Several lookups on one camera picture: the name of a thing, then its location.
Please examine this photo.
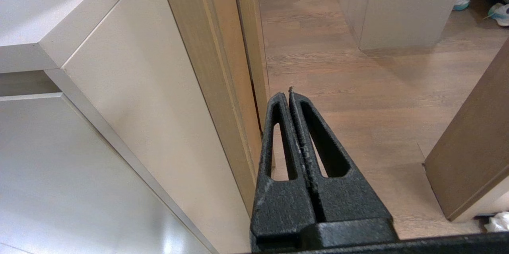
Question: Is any right white drawer front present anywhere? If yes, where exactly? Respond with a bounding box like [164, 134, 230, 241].
[0, 93, 211, 254]

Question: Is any wooden door frame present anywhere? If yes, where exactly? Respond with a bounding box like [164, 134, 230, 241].
[157, 0, 275, 217]

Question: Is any crumpled white cloth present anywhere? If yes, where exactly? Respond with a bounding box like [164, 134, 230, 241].
[484, 211, 509, 233]

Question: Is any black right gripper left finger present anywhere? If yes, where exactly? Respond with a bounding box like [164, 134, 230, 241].
[250, 92, 319, 251]

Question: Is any beige sideboard cabinet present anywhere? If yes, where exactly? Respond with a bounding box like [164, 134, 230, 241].
[0, 0, 257, 254]

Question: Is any brown wooden door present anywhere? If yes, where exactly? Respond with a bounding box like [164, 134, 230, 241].
[424, 39, 509, 223]

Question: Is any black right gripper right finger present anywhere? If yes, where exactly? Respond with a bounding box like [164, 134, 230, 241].
[288, 86, 393, 225]

